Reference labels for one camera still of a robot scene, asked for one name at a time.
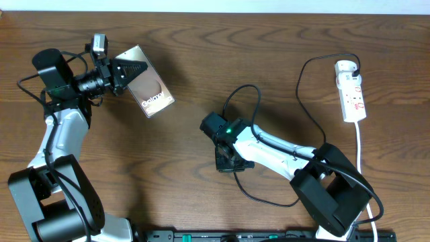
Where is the black USB charging cable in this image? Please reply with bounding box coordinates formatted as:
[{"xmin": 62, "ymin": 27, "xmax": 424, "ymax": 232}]
[{"xmin": 232, "ymin": 52, "xmax": 361, "ymax": 208}]

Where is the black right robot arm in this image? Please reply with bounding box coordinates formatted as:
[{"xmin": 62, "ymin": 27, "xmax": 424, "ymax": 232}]
[{"xmin": 200, "ymin": 112, "xmax": 372, "ymax": 241}]

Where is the white USB charger adapter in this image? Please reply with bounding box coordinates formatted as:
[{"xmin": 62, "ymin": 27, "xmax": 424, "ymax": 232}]
[{"xmin": 335, "ymin": 60, "xmax": 362, "ymax": 90}]

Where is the white power strip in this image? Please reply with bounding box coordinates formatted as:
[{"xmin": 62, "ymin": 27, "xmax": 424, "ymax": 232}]
[{"xmin": 339, "ymin": 86, "xmax": 367, "ymax": 123}]

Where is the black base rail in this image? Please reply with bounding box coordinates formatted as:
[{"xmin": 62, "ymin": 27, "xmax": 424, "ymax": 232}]
[{"xmin": 146, "ymin": 229, "xmax": 397, "ymax": 242}]

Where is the white power strip cord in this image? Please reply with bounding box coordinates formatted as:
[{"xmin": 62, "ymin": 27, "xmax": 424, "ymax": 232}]
[{"xmin": 353, "ymin": 121, "xmax": 379, "ymax": 242}]

